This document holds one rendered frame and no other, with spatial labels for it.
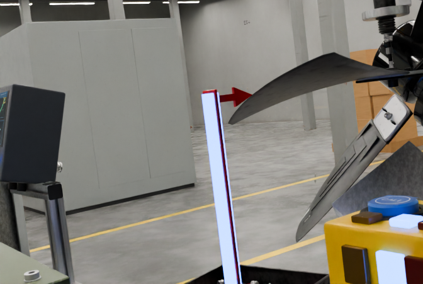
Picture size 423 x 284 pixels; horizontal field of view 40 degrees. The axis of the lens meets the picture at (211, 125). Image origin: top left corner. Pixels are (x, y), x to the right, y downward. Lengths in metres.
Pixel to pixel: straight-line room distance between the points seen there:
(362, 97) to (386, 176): 8.52
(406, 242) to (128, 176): 6.84
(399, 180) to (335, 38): 6.28
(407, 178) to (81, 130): 6.25
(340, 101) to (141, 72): 2.50
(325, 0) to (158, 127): 2.60
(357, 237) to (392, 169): 0.42
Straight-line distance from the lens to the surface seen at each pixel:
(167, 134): 7.48
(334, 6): 7.18
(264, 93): 0.76
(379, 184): 0.87
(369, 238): 0.46
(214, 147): 0.67
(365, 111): 9.38
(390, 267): 0.45
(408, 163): 0.88
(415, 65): 0.95
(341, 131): 7.16
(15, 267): 0.52
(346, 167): 1.03
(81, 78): 7.02
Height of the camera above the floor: 1.19
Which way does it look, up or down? 3 degrees down
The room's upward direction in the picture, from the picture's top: 7 degrees counter-clockwise
